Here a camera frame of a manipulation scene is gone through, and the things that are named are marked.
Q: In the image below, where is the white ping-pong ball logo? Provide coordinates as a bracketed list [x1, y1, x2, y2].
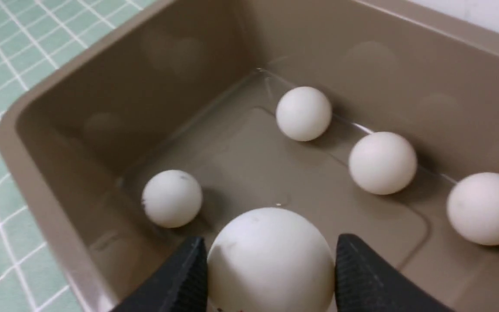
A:
[348, 132, 418, 195]

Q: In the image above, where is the brown plastic bin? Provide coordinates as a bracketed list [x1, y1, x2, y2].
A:
[2, 0, 499, 312]

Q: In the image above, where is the white DHS ping-pong ball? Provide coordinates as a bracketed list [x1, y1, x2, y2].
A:
[207, 208, 334, 312]

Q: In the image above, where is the green checkered tablecloth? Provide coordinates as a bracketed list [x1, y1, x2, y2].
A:
[0, 0, 152, 312]

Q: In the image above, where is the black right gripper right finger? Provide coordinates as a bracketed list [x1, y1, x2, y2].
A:
[334, 234, 451, 312]

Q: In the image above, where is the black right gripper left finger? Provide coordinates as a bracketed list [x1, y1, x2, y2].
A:
[112, 236, 208, 312]

